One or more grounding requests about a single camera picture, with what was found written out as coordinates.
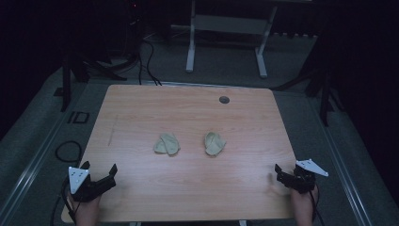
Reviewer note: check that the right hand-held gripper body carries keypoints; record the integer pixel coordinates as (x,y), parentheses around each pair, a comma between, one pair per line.
(302,183)

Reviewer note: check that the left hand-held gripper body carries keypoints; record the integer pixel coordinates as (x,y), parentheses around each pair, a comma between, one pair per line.
(94,188)

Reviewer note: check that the pale green cloth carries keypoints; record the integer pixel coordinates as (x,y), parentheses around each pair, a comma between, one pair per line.
(169,143)
(214,143)

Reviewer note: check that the person's right hand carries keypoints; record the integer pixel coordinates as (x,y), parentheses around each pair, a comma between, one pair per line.
(301,204)

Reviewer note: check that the person's left hand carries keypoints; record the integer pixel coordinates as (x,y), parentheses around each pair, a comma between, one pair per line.
(87,208)

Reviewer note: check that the black metal stand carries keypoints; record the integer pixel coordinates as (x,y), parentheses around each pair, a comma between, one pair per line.
(66,84)
(324,94)

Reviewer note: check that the grey round table grommet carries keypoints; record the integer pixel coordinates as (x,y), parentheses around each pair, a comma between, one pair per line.
(224,100)

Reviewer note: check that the metal floor rail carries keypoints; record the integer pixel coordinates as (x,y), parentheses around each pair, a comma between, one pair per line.
(342,169)
(28,175)

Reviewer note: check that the white metal desk frame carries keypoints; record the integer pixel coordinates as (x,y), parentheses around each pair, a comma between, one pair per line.
(230,24)

